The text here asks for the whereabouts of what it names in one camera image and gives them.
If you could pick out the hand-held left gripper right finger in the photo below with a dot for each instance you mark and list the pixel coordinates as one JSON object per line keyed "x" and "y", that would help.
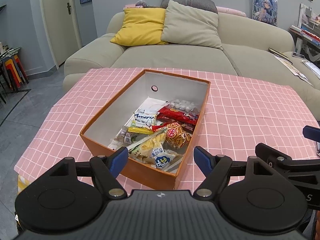
{"x": 202, "y": 160}

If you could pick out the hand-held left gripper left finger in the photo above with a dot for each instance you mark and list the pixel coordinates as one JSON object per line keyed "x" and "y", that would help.
{"x": 118, "y": 162}

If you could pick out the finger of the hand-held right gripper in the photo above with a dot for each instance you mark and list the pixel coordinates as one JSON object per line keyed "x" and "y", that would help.
{"x": 265, "y": 152}
{"x": 312, "y": 133}

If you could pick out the clear bag of greens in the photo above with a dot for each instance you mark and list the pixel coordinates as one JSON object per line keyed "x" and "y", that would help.
{"x": 125, "y": 136}

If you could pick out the yellow chips packet blue label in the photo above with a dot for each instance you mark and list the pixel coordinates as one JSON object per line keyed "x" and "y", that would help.
{"x": 152, "y": 150}

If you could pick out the orange stick snack packet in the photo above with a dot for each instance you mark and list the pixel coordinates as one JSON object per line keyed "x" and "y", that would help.
{"x": 176, "y": 135}

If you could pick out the yellow candy bar packet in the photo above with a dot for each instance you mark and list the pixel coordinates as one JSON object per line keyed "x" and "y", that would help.
{"x": 140, "y": 129}

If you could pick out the white grey snack packet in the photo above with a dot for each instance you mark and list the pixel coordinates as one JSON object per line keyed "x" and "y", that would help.
{"x": 143, "y": 121}

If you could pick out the orange cardboard box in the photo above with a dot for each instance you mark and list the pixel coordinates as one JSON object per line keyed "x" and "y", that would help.
{"x": 107, "y": 112}

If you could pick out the red packet with snack balls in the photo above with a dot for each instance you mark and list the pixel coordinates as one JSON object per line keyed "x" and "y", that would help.
{"x": 177, "y": 112}

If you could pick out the person's right forearm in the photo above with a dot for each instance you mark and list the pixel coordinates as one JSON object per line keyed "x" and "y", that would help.
{"x": 317, "y": 225}

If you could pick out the white paper sheet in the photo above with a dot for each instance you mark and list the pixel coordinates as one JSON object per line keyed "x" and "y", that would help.
{"x": 311, "y": 67}

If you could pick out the open magazine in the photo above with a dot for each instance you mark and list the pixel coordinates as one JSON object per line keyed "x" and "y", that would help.
{"x": 292, "y": 68}

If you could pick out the small white tablet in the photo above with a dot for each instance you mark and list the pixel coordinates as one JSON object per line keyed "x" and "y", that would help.
{"x": 298, "y": 55}

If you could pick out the dark book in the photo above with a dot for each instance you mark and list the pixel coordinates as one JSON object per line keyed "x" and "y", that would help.
{"x": 280, "y": 53}

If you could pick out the yellow cloth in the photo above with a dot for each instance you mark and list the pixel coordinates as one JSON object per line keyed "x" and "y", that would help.
{"x": 23, "y": 183}

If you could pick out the white book rack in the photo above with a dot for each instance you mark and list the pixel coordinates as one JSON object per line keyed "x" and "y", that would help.
{"x": 305, "y": 32}

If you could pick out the beige sofa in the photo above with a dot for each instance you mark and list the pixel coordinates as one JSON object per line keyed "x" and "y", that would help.
{"x": 175, "y": 57}

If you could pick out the beige pillow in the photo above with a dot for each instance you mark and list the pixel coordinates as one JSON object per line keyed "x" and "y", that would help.
{"x": 192, "y": 27}

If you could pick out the anime print pillow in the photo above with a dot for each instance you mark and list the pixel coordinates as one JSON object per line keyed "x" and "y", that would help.
{"x": 264, "y": 8}

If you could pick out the yellow pillow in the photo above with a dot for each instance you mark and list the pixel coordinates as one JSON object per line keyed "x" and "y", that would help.
{"x": 140, "y": 27}

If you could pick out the stack of colourful stools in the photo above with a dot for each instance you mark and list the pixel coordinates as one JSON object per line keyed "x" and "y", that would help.
{"x": 15, "y": 70}

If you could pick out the pink blanket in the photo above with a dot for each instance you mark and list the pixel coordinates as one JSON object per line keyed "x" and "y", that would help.
{"x": 231, "y": 11}

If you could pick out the white door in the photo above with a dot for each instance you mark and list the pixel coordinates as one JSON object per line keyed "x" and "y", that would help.
{"x": 60, "y": 22}

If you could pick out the dining table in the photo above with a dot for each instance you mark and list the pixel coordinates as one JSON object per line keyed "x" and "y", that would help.
{"x": 10, "y": 51}

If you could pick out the pink flat box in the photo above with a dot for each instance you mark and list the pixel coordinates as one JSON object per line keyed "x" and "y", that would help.
{"x": 131, "y": 7}

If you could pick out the grey checked pillow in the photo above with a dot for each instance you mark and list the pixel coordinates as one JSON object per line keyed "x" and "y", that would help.
{"x": 190, "y": 1}

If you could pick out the grey plush toy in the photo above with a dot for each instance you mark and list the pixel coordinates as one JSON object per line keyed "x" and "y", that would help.
{"x": 147, "y": 4}

